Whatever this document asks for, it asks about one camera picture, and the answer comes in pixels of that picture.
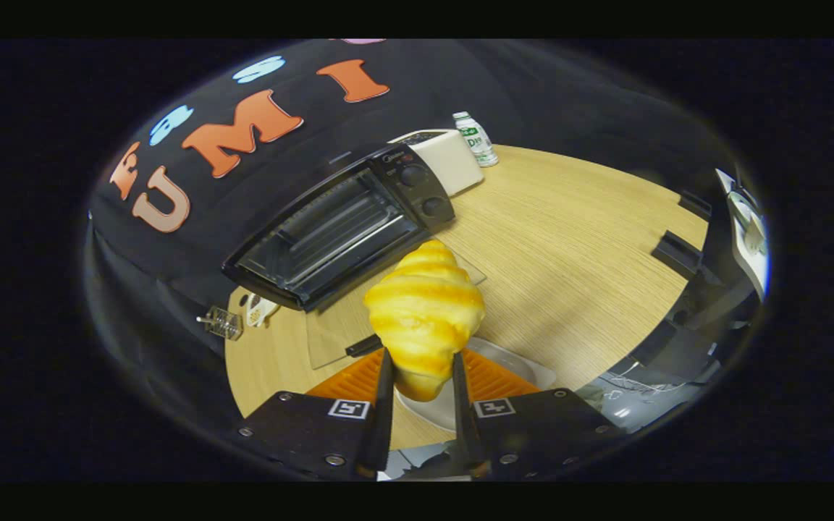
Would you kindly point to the white drink bottle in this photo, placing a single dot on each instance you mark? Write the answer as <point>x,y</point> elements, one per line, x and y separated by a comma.
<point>476,141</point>

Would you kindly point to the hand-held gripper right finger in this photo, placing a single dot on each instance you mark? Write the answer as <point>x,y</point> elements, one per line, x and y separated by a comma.
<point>464,420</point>

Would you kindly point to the clear glass plate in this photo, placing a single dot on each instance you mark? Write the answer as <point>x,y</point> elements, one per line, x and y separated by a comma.
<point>515,365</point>

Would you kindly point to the black table clamp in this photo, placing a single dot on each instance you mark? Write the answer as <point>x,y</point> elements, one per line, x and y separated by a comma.
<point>677,255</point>
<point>696,205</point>

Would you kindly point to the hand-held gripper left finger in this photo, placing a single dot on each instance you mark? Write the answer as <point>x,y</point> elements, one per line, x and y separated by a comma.
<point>379,427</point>

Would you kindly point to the white pop-up toaster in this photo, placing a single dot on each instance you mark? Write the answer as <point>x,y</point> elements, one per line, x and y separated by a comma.
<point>449,159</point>

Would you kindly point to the white device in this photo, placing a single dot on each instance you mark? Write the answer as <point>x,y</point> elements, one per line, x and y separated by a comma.
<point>746,224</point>

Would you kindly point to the small white patterned dish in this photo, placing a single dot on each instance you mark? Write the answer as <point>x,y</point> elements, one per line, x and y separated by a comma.
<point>261,310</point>

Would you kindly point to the black toaster oven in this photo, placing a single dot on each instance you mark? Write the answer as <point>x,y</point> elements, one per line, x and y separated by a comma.
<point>417,188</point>

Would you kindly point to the yellow croissant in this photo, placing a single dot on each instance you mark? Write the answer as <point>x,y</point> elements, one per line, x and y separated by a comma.
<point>424,311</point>

